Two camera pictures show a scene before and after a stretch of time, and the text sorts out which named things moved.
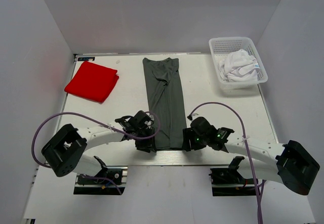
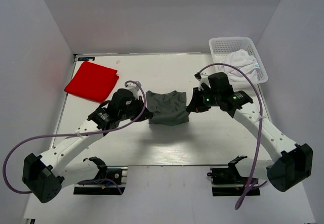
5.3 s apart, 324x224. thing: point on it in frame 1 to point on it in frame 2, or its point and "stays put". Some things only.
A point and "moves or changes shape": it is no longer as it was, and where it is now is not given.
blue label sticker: [86, 58] stays put
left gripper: [146, 145] to [138, 102]
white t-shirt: [238, 66] stays put
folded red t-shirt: [93, 81] stays put
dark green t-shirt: [165, 93] moves or changes shape
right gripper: [188, 134] to [196, 105]
